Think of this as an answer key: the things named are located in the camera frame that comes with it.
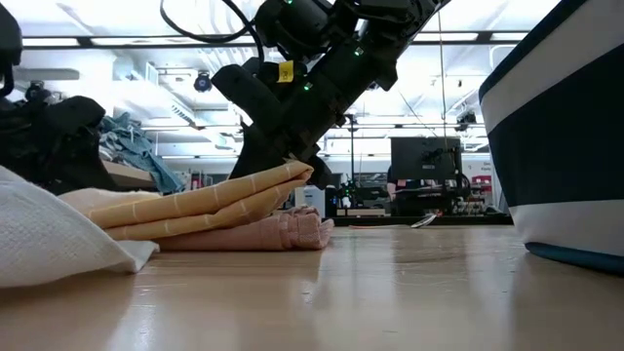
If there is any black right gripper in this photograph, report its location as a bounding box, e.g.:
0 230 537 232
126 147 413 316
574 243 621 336
228 38 399 191

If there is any pink towel with white lines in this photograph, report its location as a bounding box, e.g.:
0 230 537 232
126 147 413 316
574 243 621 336
153 205 336 253

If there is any white waffle towel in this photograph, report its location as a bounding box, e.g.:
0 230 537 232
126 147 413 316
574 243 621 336
0 165 161 289

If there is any yellow towel with white lines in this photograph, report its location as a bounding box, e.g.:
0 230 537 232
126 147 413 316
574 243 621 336
58 160 315 242

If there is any white device with blue display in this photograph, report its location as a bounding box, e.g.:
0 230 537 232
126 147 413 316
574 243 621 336
294 184 327 218

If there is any teal cloth pile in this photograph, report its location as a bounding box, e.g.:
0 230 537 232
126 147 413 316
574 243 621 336
99 112 185 195

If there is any black round lamp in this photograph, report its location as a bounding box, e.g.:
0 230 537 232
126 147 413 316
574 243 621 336
193 71 214 94

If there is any black monitor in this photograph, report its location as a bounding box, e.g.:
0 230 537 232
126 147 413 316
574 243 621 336
389 136 463 184

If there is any navy and white fabric basket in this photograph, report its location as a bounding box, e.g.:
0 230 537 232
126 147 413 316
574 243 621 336
478 0 624 274

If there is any wooden workbench with grey frame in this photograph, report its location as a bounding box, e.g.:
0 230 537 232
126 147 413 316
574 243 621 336
101 160 158 191

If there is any metal spoon with orange handle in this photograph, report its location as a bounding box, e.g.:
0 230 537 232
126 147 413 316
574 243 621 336
348 213 439 230

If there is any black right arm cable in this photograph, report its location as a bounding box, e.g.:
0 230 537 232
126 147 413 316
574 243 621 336
159 0 265 64

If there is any black metal table frame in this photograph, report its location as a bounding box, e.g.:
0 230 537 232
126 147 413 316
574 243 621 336
333 214 514 227

